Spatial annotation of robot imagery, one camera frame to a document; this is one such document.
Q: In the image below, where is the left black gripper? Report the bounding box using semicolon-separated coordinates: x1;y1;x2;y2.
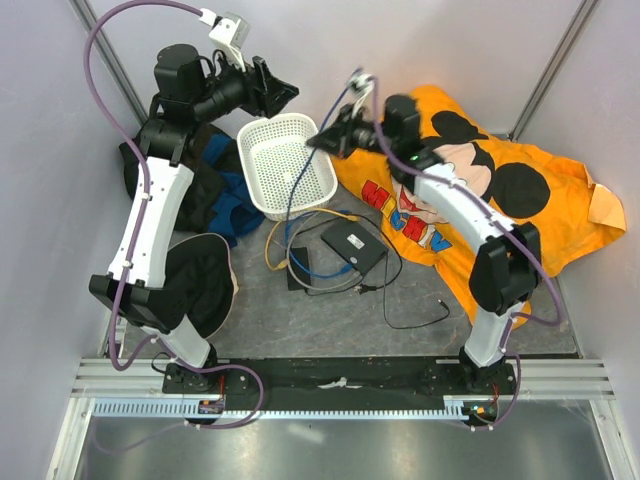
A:
193;46;300;124

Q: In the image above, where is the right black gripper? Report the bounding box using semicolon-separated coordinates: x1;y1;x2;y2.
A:
309;102;398;160

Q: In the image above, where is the yellow ethernet cable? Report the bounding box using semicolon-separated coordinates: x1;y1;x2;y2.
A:
264;208;359;272

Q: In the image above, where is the black network switch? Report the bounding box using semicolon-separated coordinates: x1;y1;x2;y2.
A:
321;220;387;276

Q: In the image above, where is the blue ethernet cable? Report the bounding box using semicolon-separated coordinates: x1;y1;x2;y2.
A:
289;247;359;280
284;67;366;251

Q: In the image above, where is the black power cable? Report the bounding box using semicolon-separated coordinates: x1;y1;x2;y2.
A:
284;219;450;331

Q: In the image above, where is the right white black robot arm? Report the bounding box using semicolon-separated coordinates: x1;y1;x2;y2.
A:
307;95;541;394

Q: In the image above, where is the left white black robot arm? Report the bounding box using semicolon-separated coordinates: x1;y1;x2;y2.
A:
89;44;299;393

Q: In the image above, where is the white plastic basket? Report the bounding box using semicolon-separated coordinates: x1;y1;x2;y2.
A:
236;113;338;221

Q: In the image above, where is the black blue jacket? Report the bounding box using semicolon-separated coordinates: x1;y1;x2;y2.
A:
119;117;264;247

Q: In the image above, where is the black power adapter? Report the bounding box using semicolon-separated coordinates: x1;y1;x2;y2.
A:
286;247;311;291

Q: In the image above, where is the black round hat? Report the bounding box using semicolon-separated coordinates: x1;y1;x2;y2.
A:
164;233;238;338

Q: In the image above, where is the orange Mickey Mouse pillowcase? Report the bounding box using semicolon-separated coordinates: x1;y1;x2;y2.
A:
332;85;626;317

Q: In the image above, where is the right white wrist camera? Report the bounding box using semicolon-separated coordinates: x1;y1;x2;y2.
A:
348;69;374;110

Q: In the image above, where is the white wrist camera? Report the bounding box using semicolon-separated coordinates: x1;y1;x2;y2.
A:
199;8;250;72
348;69;374;110

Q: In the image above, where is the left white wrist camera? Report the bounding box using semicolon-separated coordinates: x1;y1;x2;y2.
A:
199;8;250;72

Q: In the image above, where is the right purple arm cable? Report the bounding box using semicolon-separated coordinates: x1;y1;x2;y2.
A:
369;74;566;434

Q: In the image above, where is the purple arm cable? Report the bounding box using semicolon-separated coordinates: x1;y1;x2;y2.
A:
369;74;566;434
83;0;266;454

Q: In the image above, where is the grey ethernet cable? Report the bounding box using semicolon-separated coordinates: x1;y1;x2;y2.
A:
284;212;364;296

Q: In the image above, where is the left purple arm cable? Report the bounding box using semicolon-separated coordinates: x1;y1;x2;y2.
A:
83;0;266;454

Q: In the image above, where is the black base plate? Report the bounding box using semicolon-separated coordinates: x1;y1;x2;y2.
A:
162;356;517;410

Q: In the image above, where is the grey slotted cable duct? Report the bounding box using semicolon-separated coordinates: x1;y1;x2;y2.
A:
93;398;469;421

